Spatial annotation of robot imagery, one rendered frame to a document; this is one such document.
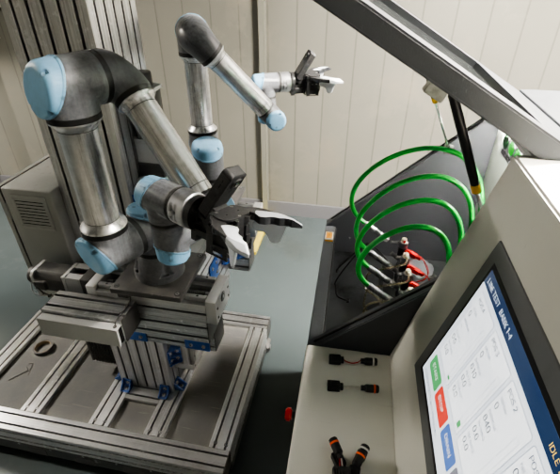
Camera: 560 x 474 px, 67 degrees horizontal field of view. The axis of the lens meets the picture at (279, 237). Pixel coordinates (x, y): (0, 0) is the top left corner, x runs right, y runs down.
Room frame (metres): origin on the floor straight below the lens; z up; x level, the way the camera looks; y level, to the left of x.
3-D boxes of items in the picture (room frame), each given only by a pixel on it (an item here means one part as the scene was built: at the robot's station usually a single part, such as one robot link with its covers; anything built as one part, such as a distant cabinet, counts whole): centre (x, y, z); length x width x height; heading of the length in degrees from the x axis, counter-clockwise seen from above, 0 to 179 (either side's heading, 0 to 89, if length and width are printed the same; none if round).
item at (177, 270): (1.03, 0.37, 1.09); 0.15 x 0.15 x 0.10
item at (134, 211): (1.03, 0.38, 1.20); 0.13 x 0.12 x 0.14; 143
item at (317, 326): (1.13, -0.15, 0.87); 0.62 x 0.04 x 0.16; 170
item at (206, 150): (1.52, 0.28, 1.20); 0.13 x 0.12 x 0.14; 15
